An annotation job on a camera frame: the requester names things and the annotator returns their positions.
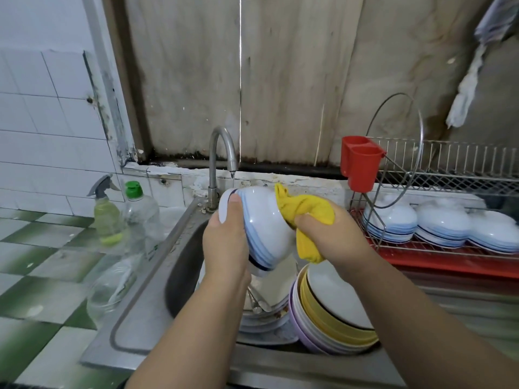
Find person's right hand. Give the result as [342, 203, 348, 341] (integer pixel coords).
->
[294, 198, 377, 281]

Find person's left hand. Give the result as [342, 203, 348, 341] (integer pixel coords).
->
[202, 193, 253, 286]

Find yellow dish cloth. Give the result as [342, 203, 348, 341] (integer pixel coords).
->
[274, 182, 336, 264]

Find white bowl with blue stripes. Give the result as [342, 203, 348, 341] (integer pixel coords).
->
[466, 210, 519, 254]
[414, 199, 471, 249]
[362, 193, 418, 244]
[218, 186, 297, 278]

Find person's right forearm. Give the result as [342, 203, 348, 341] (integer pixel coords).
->
[344, 253, 519, 389]

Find person's left forearm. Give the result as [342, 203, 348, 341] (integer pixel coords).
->
[126, 270, 253, 389]

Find steel curved faucet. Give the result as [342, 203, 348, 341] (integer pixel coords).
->
[206, 126, 239, 211]

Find white plate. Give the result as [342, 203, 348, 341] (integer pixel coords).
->
[306, 261, 374, 331]

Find red plastic cutlery holder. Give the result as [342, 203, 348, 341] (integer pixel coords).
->
[340, 135, 387, 192]

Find metal spoon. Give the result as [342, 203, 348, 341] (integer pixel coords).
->
[247, 285, 273, 315]

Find clear bottle with green cap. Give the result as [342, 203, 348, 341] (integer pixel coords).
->
[121, 180, 164, 261]

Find yellow plate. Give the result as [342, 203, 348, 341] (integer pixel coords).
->
[298, 271, 380, 348]

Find stack of white dishes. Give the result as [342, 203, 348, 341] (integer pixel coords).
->
[238, 255, 300, 346]

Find purple plate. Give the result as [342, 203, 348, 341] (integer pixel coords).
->
[288, 279, 330, 355]

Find spray bottle with yellow liquid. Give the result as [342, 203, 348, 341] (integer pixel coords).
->
[86, 173, 125, 246]

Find stainless steel sink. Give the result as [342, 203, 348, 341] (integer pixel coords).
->
[80, 196, 408, 389]

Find glass pot lid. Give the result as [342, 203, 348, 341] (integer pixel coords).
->
[364, 92, 425, 210]

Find red plastic drip tray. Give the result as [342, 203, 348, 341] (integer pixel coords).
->
[351, 208, 519, 280]

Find hanging white rag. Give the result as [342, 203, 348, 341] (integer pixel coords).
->
[445, 0, 519, 129]

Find metal wire dish rack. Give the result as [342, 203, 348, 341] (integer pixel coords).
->
[348, 136, 519, 264]

